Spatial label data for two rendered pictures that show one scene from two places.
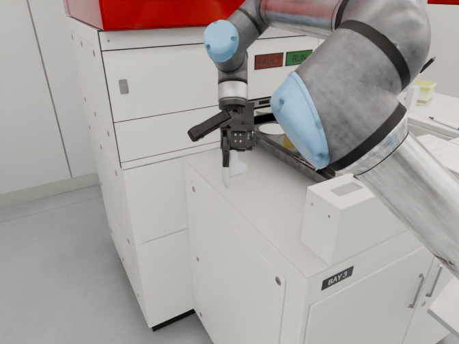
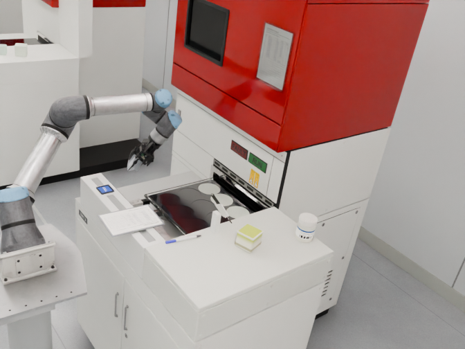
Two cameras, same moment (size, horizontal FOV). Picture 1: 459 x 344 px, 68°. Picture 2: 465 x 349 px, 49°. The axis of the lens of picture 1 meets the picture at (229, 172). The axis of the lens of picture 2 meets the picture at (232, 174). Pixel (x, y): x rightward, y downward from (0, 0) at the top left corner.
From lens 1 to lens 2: 2.40 m
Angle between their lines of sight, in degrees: 67
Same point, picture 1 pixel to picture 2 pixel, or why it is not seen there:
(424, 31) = (53, 108)
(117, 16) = (174, 80)
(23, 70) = not seen: hidden behind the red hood
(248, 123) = (145, 149)
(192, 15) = (196, 95)
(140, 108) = (183, 129)
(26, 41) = not seen: hidden behind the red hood
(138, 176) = (176, 163)
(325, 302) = (80, 224)
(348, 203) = (84, 179)
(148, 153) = (180, 154)
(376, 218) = (90, 201)
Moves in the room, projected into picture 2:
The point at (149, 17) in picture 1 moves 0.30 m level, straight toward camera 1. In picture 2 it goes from (183, 86) to (120, 86)
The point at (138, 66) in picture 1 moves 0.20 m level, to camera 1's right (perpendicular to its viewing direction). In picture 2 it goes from (185, 108) to (188, 124)
